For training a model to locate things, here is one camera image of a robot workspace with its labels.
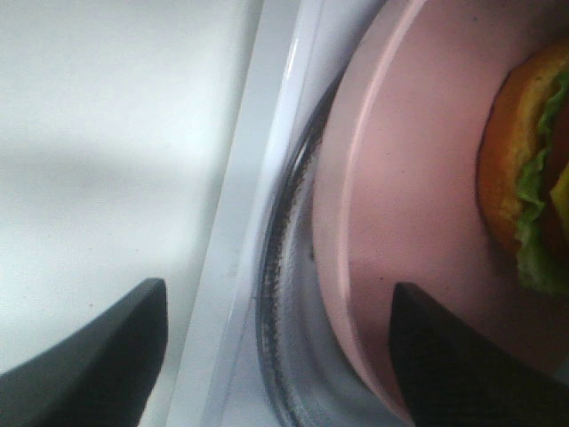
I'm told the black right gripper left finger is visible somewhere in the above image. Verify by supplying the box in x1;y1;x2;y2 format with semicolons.
1;278;167;426

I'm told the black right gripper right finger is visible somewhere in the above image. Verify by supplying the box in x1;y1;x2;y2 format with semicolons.
389;283;568;426

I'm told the pink round plate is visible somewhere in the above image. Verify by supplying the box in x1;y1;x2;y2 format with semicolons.
313;1;568;424

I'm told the burger with lettuce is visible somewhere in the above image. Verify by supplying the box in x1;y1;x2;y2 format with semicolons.
477;38;568;294

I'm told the glass microwave turntable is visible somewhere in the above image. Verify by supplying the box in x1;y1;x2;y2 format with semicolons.
256;77;402;426

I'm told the white microwave oven body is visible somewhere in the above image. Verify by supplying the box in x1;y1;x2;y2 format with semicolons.
166;1;381;426

